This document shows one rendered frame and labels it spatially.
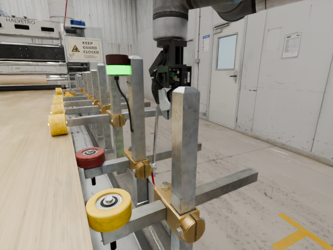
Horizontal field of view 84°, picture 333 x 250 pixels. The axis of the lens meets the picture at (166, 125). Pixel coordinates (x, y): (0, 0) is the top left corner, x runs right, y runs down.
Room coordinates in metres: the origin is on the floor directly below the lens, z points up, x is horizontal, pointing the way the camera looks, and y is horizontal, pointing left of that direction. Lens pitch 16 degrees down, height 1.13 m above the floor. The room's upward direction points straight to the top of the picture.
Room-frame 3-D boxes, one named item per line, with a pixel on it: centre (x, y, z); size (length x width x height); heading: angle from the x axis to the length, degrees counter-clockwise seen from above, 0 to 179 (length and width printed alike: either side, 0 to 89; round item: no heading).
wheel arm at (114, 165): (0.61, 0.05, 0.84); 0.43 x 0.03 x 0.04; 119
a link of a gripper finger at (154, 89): (0.53, 0.02, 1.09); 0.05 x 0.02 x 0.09; 119
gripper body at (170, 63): (0.52, -0.01, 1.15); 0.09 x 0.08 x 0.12; 29
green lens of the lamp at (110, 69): (0.52, 0.13, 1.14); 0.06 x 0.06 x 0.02
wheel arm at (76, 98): (1.47, 0.57, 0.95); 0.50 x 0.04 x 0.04; 119
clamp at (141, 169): (0.56, 0.10, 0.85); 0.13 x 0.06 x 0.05; 29
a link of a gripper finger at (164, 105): (0.52, 0.00, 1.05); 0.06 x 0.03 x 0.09; 29
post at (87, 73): (1.42, 0.57, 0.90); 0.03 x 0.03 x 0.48; 29
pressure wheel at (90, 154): (0.51, 0.23, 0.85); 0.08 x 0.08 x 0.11
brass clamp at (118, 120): (0.78, 0.22, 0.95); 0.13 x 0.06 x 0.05; 29
